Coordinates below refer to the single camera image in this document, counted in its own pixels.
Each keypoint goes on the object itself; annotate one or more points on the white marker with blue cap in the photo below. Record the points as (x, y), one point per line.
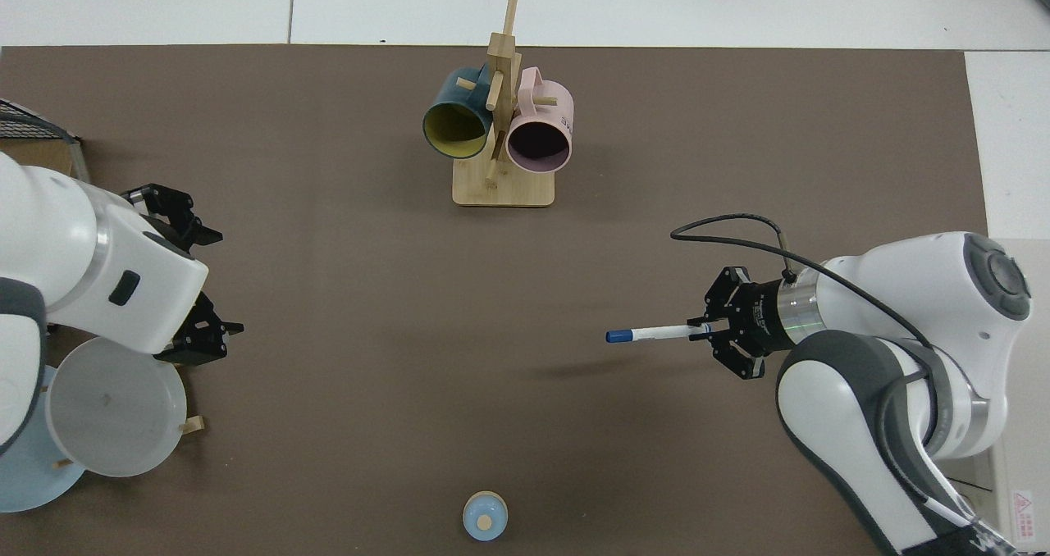
(648, 333)

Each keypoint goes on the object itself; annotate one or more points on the small blue round holder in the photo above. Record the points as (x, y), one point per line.
(486, 517)

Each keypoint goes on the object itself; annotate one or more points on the wooden plate rack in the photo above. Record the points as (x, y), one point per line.
(194, 425)

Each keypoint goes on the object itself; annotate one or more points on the grey plate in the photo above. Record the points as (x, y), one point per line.
(115, 412)

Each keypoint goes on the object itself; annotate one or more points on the brown table cloth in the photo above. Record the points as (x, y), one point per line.
(410, 310)

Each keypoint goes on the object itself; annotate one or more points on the light blue plate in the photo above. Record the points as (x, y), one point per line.
(33, 484)

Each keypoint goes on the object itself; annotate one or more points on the wooden cup stand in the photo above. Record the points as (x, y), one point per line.
(504, 191)

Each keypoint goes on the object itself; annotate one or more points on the pink cup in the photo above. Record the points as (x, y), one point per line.
(541, 142)

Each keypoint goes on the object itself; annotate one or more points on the pale toaster oven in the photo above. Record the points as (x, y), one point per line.
(1025, 474)

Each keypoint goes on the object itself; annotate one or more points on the dark teal cup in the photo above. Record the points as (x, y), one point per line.
(453, 125)

